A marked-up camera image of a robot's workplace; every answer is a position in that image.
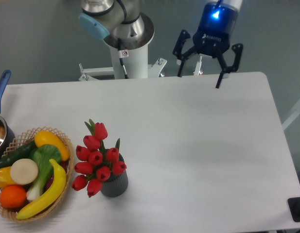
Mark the red tulip bouquet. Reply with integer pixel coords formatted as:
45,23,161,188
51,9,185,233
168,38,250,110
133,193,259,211
71,119,127,198

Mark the woven wicker basket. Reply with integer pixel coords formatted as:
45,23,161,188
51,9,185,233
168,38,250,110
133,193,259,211
0,127,74,223

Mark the yellow bell pepper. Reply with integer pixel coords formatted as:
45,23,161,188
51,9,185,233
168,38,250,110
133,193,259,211
0,166,16,188

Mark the black cable on pedestal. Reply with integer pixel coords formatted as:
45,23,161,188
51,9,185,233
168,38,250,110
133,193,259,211
117,38,129,80

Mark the green bok choy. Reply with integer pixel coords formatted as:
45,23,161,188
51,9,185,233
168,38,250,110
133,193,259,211
27,144,61,202

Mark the blue handled saucepan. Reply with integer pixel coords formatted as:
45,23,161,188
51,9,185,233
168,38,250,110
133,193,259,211
0,70,15,159

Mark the black device at edge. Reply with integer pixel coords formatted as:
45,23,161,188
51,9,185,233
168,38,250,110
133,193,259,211
287,197,300,222

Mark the orange fruit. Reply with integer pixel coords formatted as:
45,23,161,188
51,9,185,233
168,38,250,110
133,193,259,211
0,185,26,209

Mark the dark grey ribbed vase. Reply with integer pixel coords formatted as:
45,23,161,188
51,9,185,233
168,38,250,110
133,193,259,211
100,152,129,198

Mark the yellow banana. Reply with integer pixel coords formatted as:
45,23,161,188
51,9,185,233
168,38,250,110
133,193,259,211
16,159,67,220

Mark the white frame at right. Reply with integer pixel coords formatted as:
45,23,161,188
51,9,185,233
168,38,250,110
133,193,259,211
282,99,300,131

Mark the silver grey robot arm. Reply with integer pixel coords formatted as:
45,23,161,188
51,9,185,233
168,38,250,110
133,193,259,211
79,0,243,80

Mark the green cucumber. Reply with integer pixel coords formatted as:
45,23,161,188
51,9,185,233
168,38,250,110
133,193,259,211
0,141,37,169

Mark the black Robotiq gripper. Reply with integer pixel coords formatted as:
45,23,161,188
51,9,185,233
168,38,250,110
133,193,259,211
173,0,243,88

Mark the beige round disc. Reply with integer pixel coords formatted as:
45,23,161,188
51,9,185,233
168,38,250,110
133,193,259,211
10,159,38,185

